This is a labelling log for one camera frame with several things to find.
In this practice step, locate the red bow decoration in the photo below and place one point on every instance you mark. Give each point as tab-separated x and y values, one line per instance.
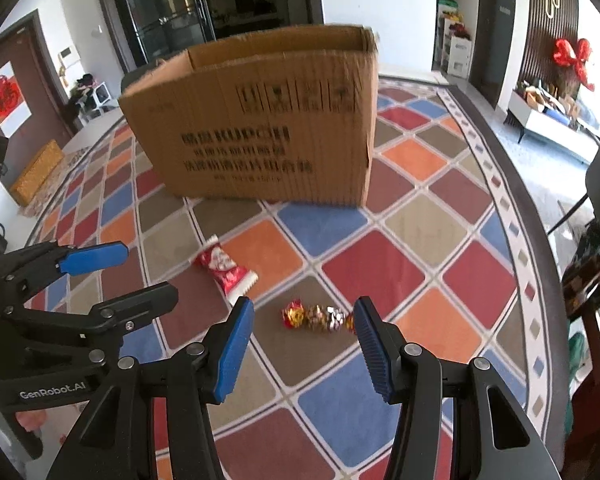
572	60

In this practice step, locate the brown cardboard box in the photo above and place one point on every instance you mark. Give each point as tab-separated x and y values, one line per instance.
260	125

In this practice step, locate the white stool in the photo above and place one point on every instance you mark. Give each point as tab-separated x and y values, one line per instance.
100	100

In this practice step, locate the dark slatted wall panel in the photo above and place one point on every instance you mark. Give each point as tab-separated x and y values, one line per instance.
550	10

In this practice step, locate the colourful checkered rug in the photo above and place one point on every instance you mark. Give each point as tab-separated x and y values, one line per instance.
415	230

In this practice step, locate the red white snack packet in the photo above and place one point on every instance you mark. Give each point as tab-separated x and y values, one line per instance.
222	270

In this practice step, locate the white storage shelf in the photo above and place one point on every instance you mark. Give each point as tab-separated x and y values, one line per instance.
455	40

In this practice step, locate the dark glass door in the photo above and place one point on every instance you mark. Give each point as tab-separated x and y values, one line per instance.
170	0

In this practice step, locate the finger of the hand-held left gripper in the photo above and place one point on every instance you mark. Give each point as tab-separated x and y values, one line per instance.
135	305
95	257

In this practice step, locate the white wall intercom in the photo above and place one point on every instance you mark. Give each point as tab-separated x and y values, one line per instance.
68	58

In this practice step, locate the red paper-cut poster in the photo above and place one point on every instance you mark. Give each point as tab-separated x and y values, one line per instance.
6	92

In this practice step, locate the brown wooden door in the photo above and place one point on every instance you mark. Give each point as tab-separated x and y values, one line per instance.
35	85

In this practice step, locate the white low cabinet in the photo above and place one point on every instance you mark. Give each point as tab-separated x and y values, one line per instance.
550	120

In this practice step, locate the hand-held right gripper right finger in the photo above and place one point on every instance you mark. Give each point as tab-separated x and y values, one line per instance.
375	350

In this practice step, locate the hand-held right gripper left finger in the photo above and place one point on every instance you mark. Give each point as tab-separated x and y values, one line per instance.
235	350

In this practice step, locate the dark wooden side table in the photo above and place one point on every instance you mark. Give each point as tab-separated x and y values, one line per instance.
592	285

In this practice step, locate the woven straw basket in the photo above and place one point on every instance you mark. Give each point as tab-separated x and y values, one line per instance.
37	172

